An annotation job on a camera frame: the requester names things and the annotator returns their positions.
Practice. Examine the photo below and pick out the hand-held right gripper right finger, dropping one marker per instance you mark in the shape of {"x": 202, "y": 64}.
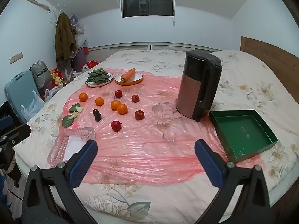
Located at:
{"x": 208, "y": 161}

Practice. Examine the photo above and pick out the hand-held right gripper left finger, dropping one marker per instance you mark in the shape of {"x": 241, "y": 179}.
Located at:
{"x": 84, "y": 161}

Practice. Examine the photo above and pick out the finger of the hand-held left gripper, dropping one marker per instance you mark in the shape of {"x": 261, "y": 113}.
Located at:
{"x": 5, "y": 121}
{"x": 17, "y": 133}

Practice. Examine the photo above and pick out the green box tray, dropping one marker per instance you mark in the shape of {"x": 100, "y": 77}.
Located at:
{"x": 243, "y": 135}

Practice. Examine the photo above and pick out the dark red plum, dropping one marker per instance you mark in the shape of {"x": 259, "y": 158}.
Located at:
{"x": 97, "y": 117}
{"x": 95, "y": 111}

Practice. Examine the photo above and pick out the small red apple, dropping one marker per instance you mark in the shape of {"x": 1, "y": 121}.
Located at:
{"x": 139, "y": 114}
{"x": 115, "y": 125}
{"x": 135, "y": 98}
{"x": 118, "y": 93}

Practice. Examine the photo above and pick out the orange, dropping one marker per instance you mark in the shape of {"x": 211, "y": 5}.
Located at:
{"x": 115, "y": 104}
{"x": 99, "y": 101}
{"x": 83, "y": 96}
{"x": 122, "y": 109}

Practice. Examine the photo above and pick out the dark object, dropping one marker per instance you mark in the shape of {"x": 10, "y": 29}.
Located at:
{"x": 9, "y": 110}

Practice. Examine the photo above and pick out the clear glass tray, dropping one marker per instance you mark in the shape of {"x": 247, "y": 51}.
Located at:
{"x": 74, "y": 142}

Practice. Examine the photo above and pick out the patterned cloth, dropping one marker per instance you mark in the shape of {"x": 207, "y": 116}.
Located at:
{"x": 11, "y": 177}

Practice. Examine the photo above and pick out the white plastic bag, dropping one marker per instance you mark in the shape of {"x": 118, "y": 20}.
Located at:
{"x": 50, "y": 93}
{"x": 30, "y": 109}

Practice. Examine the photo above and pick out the light blue suitcase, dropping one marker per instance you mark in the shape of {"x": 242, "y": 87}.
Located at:
{"x": 19, "y": 91}

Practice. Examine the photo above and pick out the bok choy leaf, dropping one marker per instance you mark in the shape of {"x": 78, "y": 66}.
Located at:
{"x": 67, "y": 120}
{"x": 76, "y": 108}

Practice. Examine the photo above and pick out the grey sack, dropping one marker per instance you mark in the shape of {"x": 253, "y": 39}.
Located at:
{"x": 41, "y": 74}

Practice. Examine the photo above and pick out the pink plastic sheet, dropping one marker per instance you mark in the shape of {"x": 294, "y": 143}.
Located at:
{"x": 144, "y": 144}

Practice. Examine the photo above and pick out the red and yellow package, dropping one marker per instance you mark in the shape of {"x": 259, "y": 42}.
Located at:
{"x": 56, "y": 79}

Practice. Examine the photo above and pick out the black and copper electric kettle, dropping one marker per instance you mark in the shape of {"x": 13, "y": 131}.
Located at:
{"x": 189, "y": 91}

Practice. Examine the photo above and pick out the white plate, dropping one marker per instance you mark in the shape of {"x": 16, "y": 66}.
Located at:
{"x": 102, "y": 84}

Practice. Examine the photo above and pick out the pile of green leaves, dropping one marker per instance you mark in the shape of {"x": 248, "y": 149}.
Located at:
{"x": 98, "y": 75}

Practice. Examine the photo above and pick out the carrot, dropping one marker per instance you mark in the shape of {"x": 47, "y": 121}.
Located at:
{"x": 128, "y": 75}

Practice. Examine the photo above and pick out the red bag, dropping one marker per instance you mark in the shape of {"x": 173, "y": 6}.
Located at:
{"x": 92, "y": 64}

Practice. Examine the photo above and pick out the orange rimmed plate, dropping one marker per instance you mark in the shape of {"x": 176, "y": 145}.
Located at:
{"x": 136, "y": 78}

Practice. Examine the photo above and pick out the brown coat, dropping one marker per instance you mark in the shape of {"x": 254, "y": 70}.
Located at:
{"x": 64, "y": 39}

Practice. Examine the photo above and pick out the clear plastic bag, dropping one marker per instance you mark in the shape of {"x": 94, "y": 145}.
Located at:
{"x": 81, "y": 37}

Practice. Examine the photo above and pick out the white coat rack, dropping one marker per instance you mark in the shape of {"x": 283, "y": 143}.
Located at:
{"x": 57, "y": 10}

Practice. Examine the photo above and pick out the wooden headboard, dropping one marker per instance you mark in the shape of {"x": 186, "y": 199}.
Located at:
{"x": 268, "y": 51}

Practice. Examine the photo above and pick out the wall switch panel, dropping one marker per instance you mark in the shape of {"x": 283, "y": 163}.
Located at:
{"x": 15, "y": 57}

